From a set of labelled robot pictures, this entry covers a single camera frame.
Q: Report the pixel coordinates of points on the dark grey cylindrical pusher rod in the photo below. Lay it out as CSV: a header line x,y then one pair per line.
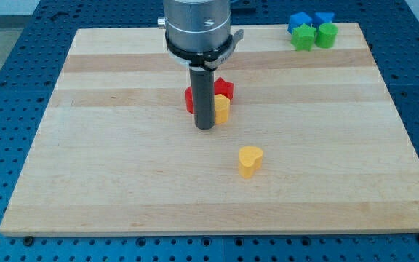
x,y
202,85

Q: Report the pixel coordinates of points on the yellow heart block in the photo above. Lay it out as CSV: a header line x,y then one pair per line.
x,y
250,160

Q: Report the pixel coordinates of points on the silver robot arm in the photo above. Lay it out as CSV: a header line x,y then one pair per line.
x,y
198,35

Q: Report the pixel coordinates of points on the red star block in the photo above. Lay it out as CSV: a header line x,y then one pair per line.
x,y
222,87

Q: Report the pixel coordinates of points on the red cylinder block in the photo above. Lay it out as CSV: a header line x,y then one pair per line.
x,y
189,100

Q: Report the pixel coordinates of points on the yellow pentagon block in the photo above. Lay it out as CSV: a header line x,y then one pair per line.
x,y
222,108

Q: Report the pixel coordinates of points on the green star block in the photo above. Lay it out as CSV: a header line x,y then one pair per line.
x,y
303,37

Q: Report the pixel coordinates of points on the blue cube block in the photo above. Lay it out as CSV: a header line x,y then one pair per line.
x,y
298,19

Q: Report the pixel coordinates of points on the wooden board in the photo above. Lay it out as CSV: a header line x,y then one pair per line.
x,y
117,153

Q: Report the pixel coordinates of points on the green cylinder block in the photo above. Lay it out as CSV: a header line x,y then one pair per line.
x,y
326,35

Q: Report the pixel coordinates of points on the blue pentagon block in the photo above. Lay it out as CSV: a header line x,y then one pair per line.
x,y
322,17

